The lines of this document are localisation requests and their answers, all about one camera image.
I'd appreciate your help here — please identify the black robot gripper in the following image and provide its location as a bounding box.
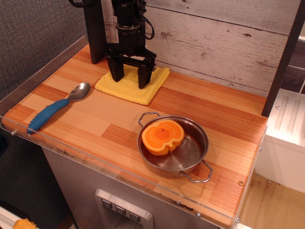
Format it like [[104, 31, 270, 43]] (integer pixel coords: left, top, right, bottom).
[[106, 22, 156, 89]]

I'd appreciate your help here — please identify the yellow cloth napkin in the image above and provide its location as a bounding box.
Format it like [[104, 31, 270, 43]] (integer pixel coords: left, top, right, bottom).
[[95, 65, 170, 105]]

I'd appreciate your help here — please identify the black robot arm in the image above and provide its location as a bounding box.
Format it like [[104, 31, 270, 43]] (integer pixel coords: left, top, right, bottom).
[[106, 0, 156, 89]]

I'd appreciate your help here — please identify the orange toy fruit half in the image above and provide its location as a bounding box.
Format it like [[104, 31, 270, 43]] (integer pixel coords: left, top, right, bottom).
[[141, 119, 185, 156]]

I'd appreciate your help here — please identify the clear acrylic front guard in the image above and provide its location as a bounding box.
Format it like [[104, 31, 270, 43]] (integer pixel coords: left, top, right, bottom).
[[3, 112, 267, 229]]

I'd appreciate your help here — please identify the grey toy fridge cabinet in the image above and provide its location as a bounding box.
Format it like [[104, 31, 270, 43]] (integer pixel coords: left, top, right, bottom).
[[43, 149, 217, 229]]

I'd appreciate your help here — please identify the silver dispenser panel with buttons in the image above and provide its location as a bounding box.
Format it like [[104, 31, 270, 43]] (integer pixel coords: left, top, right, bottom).
[[95, 188, 154, 229]]

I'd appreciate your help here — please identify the yellow object bottom left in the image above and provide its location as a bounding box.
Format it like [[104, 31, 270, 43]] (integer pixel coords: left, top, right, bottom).
[[12, 219, 37, 229]]

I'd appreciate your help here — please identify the blue handled metal spoon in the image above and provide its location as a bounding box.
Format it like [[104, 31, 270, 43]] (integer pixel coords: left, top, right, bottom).
[[27, 82, 91, 134]]

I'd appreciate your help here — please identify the dark left upright post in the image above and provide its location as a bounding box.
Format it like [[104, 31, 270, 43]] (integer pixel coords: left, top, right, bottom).
[[83, 0, 107, 64]]

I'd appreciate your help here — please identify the dark upright post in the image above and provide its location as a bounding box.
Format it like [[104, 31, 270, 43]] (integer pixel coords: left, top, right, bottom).
[[261, 0, 305, 117], [83, 0, 107, 64]]

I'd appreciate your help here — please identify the steel pot with handles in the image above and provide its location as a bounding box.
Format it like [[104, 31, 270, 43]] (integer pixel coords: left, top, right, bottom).
[[137, 112, 213, 183]]

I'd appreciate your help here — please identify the dark right upright post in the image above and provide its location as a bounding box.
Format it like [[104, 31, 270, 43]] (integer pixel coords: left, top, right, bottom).
[[261, 0, 305, 117]]

